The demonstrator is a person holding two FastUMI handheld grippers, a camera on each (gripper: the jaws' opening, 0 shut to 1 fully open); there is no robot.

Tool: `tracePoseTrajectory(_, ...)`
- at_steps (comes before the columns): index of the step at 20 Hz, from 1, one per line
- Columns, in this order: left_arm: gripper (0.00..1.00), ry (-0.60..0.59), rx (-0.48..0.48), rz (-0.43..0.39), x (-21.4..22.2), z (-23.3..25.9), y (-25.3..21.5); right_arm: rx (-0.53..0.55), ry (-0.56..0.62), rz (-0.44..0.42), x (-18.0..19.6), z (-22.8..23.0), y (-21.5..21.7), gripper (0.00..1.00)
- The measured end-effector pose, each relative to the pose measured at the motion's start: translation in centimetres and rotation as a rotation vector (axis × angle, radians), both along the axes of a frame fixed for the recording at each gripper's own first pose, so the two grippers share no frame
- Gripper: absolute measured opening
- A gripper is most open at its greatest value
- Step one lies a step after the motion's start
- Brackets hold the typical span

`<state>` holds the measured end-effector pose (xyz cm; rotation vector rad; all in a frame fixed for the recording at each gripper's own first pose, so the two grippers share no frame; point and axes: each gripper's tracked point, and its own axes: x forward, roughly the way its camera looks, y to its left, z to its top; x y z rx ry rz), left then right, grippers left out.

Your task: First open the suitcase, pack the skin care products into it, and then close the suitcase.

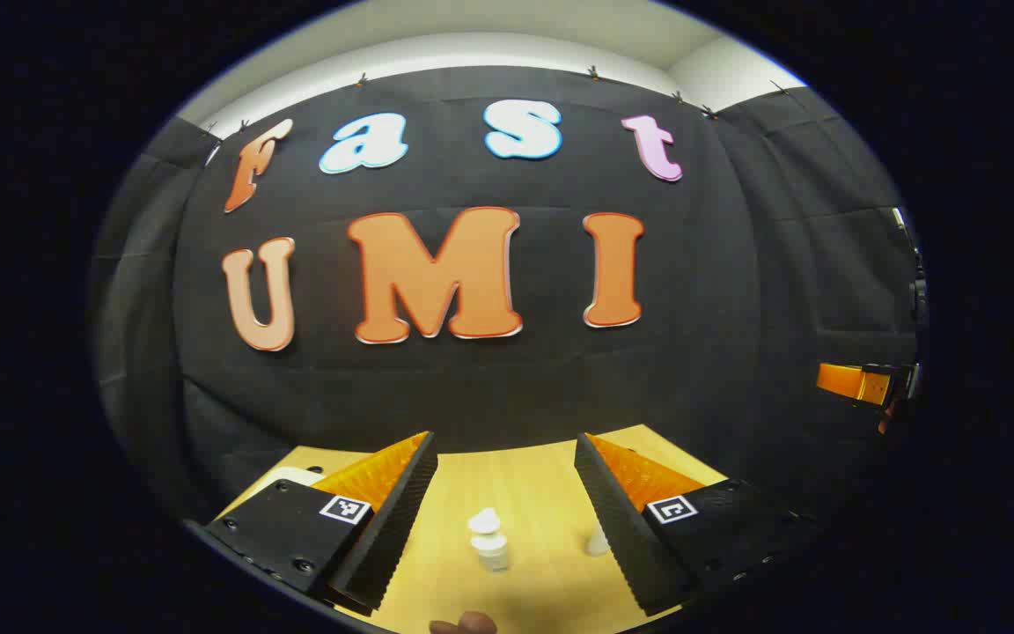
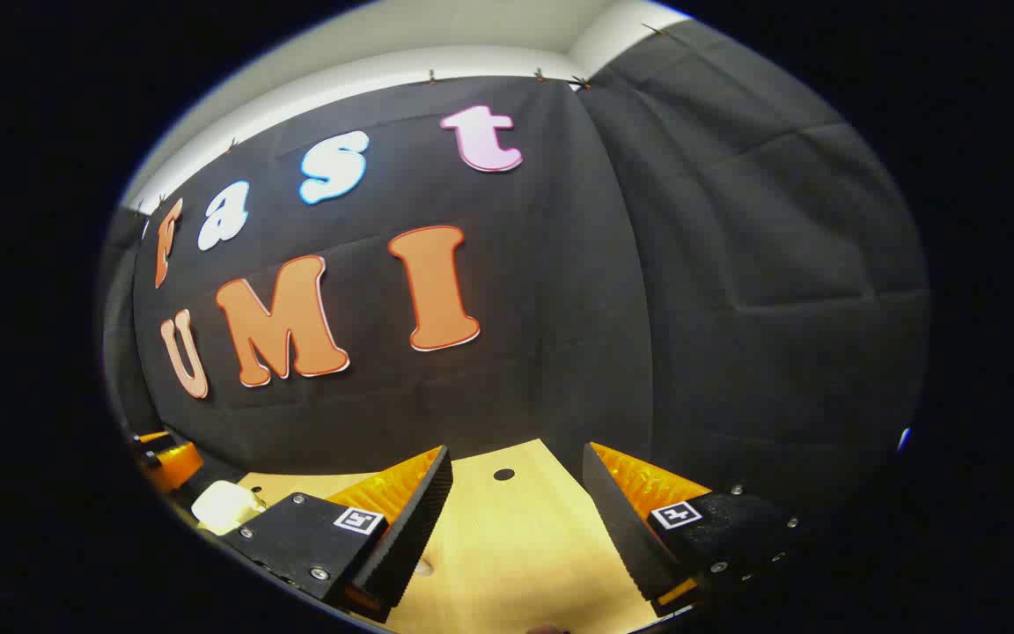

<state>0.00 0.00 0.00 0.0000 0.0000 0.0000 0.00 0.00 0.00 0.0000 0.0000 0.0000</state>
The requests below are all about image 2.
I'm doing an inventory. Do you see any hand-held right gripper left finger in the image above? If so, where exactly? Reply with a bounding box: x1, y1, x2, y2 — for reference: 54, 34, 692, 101
224, 445, 454, 623

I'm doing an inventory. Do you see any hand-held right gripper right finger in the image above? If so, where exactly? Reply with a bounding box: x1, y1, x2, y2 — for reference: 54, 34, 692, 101
582, 442, 812, 617

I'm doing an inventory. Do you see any black backdrop cloth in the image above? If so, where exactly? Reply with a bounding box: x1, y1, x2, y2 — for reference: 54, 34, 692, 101
100, 19, 930, 503

